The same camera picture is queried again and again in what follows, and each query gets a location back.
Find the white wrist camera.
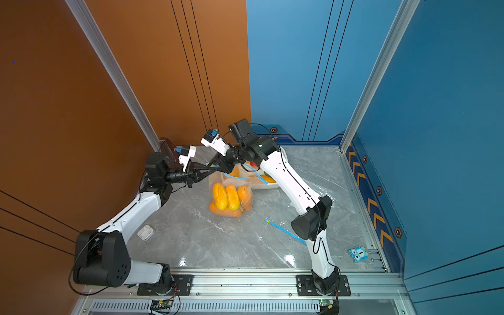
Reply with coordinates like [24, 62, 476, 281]
[201, 129, 230, 156]
[176, 146, 196, 172]

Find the white earbuds case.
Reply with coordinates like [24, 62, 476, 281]
[137, 224, 156, 242]

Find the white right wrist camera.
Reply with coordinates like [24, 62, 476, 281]
[201, 129, 230, 156]

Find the small blue owl toy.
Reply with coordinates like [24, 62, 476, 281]
[349, 246, 369, 263]

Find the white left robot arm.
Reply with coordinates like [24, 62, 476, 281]
[68, 152, 218, 295]

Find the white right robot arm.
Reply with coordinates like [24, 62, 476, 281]
[201, 119, 341, 295]

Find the white fruit bowl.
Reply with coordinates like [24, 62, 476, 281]
[223, 161, 279, 190]

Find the spare clear zip-top bag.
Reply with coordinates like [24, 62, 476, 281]
[264, 184, 347, 238]

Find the yellow orange mango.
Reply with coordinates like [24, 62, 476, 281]
[213, 183, 228, 211]

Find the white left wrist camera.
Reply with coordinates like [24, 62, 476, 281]
[176, 146, 196, 172]

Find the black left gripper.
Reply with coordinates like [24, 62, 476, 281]
[162, 164, 215, 191]

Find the aluminium front rail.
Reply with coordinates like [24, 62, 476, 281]
[72, 269, 416, 314]

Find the clear zip-top bag blue zipper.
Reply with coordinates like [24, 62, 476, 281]
[209, 161, 279, 218]

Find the green circuit board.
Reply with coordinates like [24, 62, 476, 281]
[150, 299, 173, 311]

